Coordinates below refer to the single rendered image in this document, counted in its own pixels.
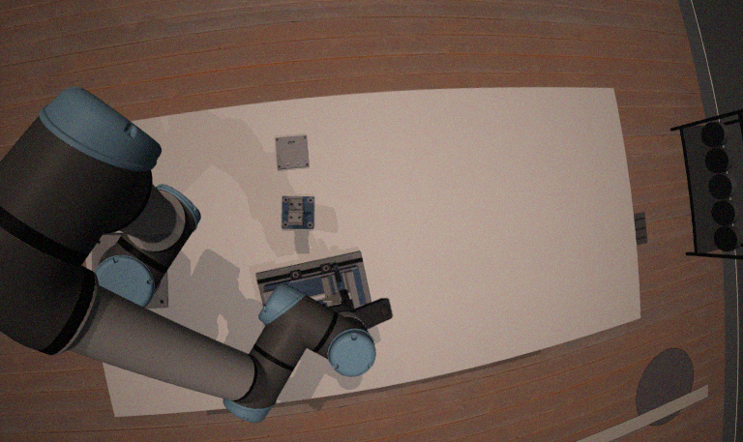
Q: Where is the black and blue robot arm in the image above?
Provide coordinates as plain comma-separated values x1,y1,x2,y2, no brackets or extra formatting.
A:
0,86,393,423

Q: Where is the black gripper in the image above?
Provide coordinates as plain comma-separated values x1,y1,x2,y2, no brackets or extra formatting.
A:
322,289,354,312

